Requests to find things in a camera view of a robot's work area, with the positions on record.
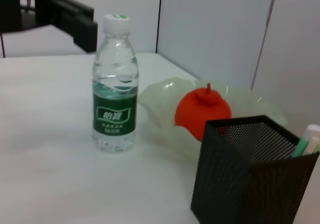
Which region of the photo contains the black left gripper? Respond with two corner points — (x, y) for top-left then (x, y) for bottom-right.
(0, 0), (98, 53)

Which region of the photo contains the green utility knife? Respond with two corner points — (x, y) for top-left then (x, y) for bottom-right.
(291, 124), (320, 159)

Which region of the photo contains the pale green glass fruit plate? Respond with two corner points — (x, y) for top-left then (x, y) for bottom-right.
(138, 76), (289, 150)

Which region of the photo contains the black mesh pen holder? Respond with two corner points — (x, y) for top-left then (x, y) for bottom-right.
(190, 114), (320, 224)

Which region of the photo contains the clear bottle with green label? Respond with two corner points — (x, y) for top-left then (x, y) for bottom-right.
(91, 13), (140, 153)

